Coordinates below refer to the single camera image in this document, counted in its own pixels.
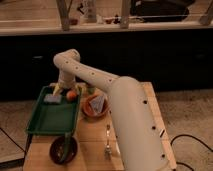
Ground green plastic tray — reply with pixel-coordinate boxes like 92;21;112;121
26;86;81;136

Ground black cable left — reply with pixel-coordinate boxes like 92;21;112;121
0;127;27;155

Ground green item in brown bowl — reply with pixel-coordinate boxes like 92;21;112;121
61;133;71;163

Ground orange bowl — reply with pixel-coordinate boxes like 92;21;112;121
82;94;109;118

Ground black cable right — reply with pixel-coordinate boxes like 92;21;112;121
170;133;213;171

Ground dark brown bowl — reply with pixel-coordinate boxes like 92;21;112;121
49;136;78;165

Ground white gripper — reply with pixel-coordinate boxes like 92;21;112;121
53;70;82;96

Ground grey sponge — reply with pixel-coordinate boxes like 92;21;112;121
44;94;62;104

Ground white carton in bowl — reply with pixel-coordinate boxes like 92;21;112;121
89;95;105;116

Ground orange apple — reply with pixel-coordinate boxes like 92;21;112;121
66;90;77;101

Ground black bag on shelf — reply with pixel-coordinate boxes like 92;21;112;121
130;0;196;22

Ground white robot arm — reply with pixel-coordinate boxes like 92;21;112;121
53;49;172;171

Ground black cable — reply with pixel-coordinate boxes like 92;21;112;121
0;127;27;155
170;133;213;171

